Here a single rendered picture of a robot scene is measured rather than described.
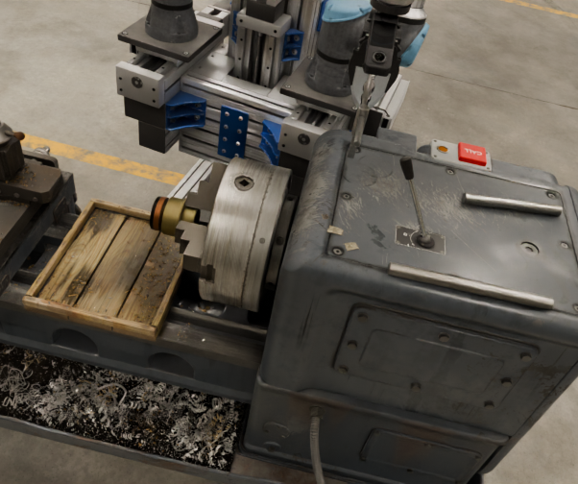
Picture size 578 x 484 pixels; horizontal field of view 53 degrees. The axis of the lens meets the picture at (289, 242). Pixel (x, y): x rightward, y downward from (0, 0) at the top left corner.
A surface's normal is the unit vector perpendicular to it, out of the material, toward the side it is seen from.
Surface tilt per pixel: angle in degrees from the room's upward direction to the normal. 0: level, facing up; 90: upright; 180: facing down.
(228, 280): 83
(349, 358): 90
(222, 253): 63
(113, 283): 0
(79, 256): 0
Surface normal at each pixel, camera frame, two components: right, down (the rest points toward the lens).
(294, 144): -0.34, 0.62
